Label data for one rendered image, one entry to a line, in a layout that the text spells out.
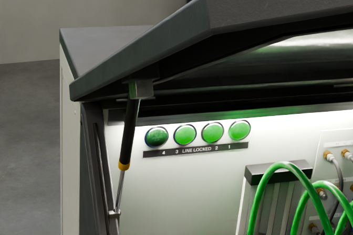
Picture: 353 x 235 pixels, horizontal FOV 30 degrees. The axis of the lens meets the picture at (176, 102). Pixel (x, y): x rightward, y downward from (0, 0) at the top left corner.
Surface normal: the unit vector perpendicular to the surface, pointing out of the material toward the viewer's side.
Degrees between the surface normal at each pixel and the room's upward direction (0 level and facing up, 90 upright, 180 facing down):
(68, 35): 0
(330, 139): 90
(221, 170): 90
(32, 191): 1
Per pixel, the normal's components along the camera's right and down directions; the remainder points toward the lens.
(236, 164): 0.29, 0.44
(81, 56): 0.07, -0.89
